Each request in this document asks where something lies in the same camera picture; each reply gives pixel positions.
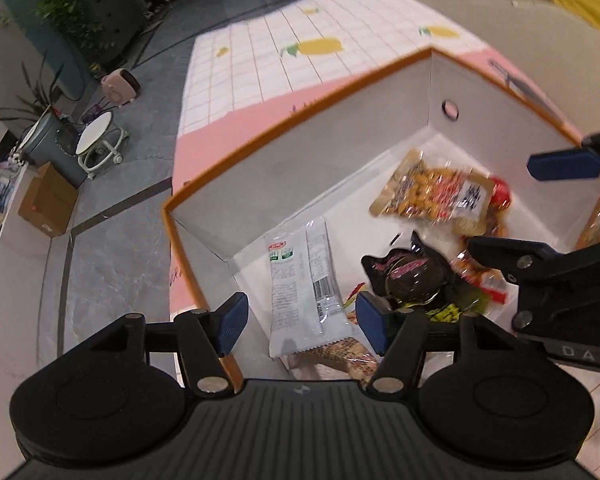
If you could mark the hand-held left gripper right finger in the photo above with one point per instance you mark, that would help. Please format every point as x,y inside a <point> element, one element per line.
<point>372,322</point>

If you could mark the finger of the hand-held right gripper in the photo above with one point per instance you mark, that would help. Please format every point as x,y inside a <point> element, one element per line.
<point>505,255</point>
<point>565,165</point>

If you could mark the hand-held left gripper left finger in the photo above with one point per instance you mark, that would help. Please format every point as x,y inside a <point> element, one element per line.
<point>232,322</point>

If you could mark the peanut snack packet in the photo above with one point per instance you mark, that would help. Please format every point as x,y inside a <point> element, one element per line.
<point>340,355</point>
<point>430,195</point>

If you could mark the black braised egg packet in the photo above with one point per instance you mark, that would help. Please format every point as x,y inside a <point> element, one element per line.
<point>410,272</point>

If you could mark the white snack packet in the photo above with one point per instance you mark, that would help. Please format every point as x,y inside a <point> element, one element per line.
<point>295,290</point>

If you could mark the orange cardboard box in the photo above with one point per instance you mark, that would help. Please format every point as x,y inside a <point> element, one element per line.
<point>300,170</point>

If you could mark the beige sofa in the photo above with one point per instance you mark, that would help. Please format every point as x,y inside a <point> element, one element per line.
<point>505,25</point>

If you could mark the brown cardboard carton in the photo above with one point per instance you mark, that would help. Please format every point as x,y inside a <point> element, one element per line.
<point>45,202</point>

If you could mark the white wheeled stool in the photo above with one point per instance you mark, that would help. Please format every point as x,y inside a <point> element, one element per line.
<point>97,135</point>

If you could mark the grey trash bin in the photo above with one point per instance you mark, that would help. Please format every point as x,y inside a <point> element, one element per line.
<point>50,147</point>

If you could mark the pink heater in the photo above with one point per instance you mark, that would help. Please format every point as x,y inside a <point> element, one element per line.
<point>120,87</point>

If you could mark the checkered tablecloth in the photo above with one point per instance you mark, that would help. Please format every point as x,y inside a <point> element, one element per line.
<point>260,50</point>

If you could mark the spiky leaf plant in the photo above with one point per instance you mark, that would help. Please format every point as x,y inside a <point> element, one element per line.
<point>35,95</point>

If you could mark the dark drawer cabinet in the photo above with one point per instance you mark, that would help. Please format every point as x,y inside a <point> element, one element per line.
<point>115,5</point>

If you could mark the green trailing plant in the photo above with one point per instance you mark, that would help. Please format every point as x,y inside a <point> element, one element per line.
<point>67,15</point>

